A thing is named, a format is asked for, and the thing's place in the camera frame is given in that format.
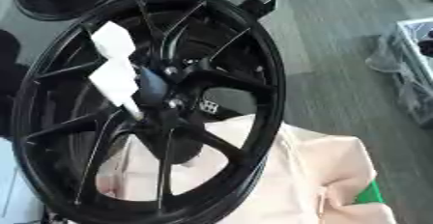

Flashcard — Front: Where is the black spoked wheel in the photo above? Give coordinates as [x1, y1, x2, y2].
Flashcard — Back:
[10, 0, 288, 224]

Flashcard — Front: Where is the small white grid block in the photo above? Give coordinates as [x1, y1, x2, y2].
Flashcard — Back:
[197, 99, 222, 115]

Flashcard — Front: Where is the pale pink cloth cover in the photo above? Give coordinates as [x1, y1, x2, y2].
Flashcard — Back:
[93, 113, 399, 224]

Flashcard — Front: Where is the green sheet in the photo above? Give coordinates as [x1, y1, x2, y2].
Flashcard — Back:
[352, 179, 386, 206]

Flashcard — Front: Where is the black stand bracket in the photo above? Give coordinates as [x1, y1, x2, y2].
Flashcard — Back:
[237, 0, 279, 19]

